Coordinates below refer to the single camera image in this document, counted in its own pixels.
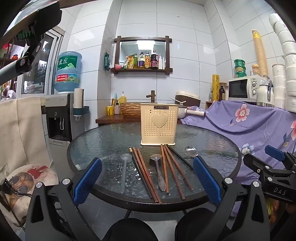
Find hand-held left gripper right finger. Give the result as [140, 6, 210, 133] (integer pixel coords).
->
[192, 156, 271, 241]

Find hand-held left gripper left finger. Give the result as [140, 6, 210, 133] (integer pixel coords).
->
[24, 158, 103, 241]

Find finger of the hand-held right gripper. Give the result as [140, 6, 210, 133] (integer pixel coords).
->
[243, 154, 296, 179]
[265, 145, 296, 163]

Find plain metal spoon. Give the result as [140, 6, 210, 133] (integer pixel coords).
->
[185, 146, 197, 159]

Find translucent plastic spoon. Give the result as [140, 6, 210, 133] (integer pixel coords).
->
[120, 153, 133, 194]

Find metal spoon patterned handle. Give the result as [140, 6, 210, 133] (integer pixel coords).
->
[149, 155, 167, 192]

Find cream plastic utensil holder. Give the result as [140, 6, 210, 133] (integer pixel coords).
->
[140, 103, 179, 146]

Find purple floral cloth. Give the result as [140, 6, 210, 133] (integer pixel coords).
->
[180, 100, 296, 186]

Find cartoon print cushion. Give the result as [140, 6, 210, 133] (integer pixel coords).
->
[0, 163, 59, 232]

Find white thermos jug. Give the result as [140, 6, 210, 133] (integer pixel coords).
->
[256, 77, 274, 107]

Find teal cup holder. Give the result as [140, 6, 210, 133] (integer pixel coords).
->
[73, 106, 90, 116]

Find white microwave oven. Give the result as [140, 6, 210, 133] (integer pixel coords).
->
[228, 76, 266, 103]

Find grey water dispenser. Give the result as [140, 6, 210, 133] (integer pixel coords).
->
[41, 93, 85, 147]

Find woven pattern sink basin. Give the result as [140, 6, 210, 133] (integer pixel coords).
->
[120, 102, 141, 117]

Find brown and white rice cooker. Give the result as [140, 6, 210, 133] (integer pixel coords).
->
[175, 91, 201, 107]

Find yellow wrap roll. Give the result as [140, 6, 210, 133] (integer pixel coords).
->
[212, 74, 220, 102]

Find stack of green tubs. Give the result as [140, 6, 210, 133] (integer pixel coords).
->
[233, 59, 246, 78]

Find stacks of paper cups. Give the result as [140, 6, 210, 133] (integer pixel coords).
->
[268, 13, 296, 112]

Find brass faucet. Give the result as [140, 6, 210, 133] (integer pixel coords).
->
[146, 90, 158, 103]

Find tall stack of paper cups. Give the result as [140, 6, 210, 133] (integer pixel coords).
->
[252, 29, 269, 77]

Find blue water jug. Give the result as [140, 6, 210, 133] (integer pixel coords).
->
[54, 51, 82, 94]

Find sliding glass window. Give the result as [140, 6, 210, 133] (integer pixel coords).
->
[21, 30, 64, 95]

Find row of condiment bottles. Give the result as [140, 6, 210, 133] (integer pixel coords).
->
[122, 51, 167, 69]

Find white pot with handle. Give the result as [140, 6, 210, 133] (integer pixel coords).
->
[177, 107, 206, 120]

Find wooden mirror wall shelf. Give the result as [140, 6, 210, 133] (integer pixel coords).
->
[111, 35, 173, 75]

